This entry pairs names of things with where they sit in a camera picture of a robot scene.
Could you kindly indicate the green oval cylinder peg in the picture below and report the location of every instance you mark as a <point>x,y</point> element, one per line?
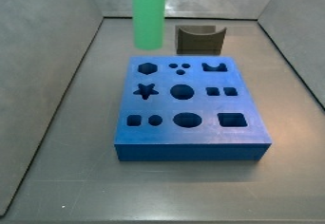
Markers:
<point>149,23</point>

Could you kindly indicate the blue shape sorting block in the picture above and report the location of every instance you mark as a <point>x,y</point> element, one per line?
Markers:
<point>187,110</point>

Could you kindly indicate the dark grey curved holder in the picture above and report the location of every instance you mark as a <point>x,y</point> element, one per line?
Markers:
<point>198,40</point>

